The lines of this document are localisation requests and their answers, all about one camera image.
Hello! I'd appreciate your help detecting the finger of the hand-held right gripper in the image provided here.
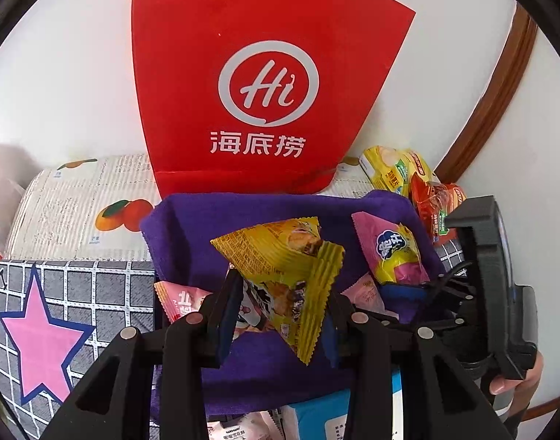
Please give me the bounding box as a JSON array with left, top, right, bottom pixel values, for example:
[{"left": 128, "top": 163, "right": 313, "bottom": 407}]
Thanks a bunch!
[{"left": 380, "top": 261, "right": 475, "bottom": 326}]

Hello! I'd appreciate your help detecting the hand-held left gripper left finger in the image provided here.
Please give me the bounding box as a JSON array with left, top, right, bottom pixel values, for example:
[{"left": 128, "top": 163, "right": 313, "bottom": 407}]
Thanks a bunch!
[{"left": 41, "top": 268, "right": 248, "bottom": 440}]

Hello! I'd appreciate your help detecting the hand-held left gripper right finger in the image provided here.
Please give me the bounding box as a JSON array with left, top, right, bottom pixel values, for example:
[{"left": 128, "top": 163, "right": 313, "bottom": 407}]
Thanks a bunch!
[{"left": 319, "top": 290, "right": 512, "bottom": 440}]

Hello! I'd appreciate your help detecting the pink peach snack packet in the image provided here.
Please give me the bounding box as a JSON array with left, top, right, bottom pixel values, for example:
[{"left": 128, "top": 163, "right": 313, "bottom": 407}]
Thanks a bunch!
[{"left": 341, "top": 272, "right": 400, "bottom": 322}]

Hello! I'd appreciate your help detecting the yellow pink snack packet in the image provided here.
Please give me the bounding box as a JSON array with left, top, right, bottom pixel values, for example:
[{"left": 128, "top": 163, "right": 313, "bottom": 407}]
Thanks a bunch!
[{"left": 352, "top": 211, "right": 432, "bottom": 286}]

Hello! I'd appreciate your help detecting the pale pink snack packet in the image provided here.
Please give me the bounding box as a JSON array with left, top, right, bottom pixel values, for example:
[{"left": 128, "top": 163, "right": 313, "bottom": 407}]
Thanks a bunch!
[{"left": 154, "top": 279, "right": 214, "bottom": 324}]

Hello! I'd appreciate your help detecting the blue box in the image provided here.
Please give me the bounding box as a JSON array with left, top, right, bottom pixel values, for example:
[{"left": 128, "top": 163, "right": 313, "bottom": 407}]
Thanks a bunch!
[{"left": 280, "top": 371, "right": 404, "bottom": 440}]

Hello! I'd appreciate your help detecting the yellow triangular snack packet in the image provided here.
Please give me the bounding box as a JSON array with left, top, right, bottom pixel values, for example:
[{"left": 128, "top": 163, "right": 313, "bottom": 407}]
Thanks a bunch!
[{"left": 210, "top": 216, "right": 345, "bottom": 366}]

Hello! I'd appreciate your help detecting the red white snack packet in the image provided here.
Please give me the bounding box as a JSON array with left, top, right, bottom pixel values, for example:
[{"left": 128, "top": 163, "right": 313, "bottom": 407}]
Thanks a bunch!
[{"left": 206, "top": 410, "right": 285, "bottom": 440}]

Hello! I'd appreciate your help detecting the person's right hand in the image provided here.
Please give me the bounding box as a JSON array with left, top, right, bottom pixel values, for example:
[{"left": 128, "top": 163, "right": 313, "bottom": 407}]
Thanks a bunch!
[{"left": 488, "top": 351, "right": 544, "bottom": 399}]

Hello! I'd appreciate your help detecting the orange chips bag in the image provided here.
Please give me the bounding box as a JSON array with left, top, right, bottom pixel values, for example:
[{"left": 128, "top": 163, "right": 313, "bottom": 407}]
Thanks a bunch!
[{"left": 408, "top": 172, "right": 468, "bottom": 246}]

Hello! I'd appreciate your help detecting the purple towel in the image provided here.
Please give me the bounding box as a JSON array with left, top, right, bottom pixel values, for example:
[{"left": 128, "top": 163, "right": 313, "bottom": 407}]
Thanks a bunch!
[{"left": 140, "top": 190, "right": 446, "bottom": 422}]

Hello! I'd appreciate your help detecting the grey checked cloth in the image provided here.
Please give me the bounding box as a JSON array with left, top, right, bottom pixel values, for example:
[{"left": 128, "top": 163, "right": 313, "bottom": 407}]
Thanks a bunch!
[{"left": 0, "top": 238, "right": 473, "bottom": 440}]

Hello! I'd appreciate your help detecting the yellow chips bag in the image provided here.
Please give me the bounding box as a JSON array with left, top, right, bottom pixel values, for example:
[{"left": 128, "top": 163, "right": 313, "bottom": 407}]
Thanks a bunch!
[{"left": 359, "top": 146, "right": 439, "bottom": 199}]

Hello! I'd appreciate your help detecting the pink star sticker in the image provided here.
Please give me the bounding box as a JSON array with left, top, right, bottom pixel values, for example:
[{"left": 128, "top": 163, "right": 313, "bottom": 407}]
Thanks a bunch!
[{"left": 0, "top": 263, "right": 96, "bottom": 406}]

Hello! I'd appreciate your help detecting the red paper bag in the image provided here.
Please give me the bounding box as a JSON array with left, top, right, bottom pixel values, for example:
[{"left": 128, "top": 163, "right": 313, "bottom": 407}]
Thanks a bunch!
[{"left": 131, "top": 0, "right": 417, "bottom": 195}]

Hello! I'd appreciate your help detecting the brown wooden door frame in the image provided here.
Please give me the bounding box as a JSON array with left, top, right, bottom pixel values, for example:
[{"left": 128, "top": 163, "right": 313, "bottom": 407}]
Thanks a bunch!
[{"left": 433, "top": 2, "right": 539, "bottom": 184}]

